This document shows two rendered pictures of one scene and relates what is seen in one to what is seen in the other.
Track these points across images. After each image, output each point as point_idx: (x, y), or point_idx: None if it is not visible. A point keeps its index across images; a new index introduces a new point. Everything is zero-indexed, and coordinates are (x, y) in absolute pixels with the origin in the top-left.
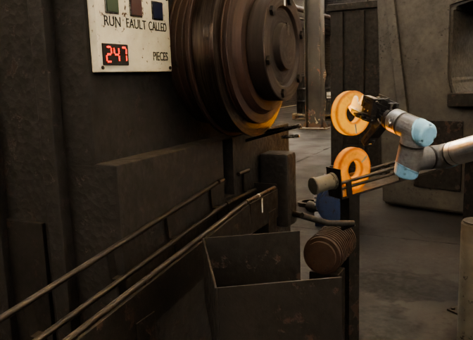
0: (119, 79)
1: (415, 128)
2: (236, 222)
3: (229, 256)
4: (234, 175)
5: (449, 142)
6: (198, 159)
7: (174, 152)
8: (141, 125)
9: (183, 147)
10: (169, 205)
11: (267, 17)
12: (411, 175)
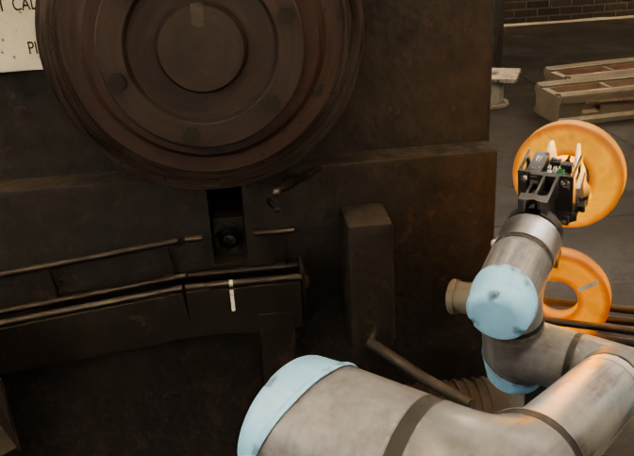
0: None
1: (473, 286)
2: (137, 312)
3: None
4: (246, 233)
5: (593, 356)
6: (129, 201)
7: (61, 188)
8: (30, 142)
9: (97, 180)
10: (53, 256)
11: (107, 6)
12: (496, 382)
